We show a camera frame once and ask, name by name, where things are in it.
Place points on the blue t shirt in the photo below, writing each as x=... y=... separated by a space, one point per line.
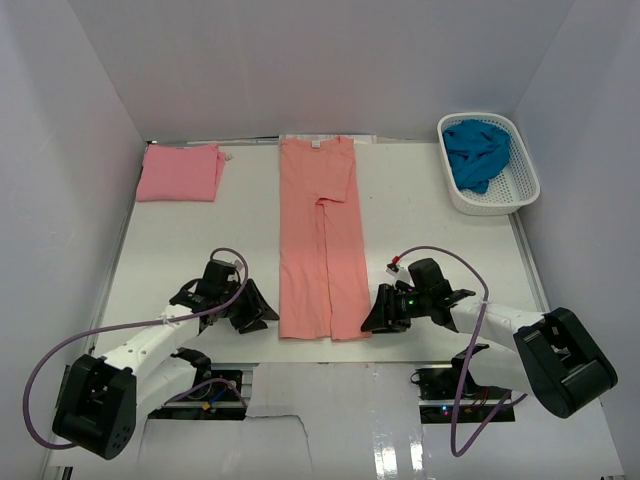
x=477 y=153

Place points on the white plastic basket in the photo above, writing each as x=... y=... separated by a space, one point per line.
x=515 y=187

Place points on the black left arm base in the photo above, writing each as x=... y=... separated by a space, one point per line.
x=216 y=402

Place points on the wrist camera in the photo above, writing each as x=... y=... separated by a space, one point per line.
x=234 y=271
x=397 y=271

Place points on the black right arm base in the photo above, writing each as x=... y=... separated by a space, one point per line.
x=437 y=388

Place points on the salmon orange t shirt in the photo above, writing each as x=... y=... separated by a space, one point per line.
x=323 y=277

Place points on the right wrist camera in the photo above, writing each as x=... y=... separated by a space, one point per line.
x=397 y=271

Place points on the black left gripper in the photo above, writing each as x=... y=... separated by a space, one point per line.
x=241 y=308

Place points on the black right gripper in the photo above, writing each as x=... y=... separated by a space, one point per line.
x=392 y=307

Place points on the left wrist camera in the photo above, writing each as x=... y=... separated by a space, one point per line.
x=234 y=271

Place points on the folded pink t shirt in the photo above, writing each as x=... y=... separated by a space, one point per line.
x=191 y=174

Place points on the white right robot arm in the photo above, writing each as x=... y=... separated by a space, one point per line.
x=550 y=356

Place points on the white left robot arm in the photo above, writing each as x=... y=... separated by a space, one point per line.
x=104 y=398

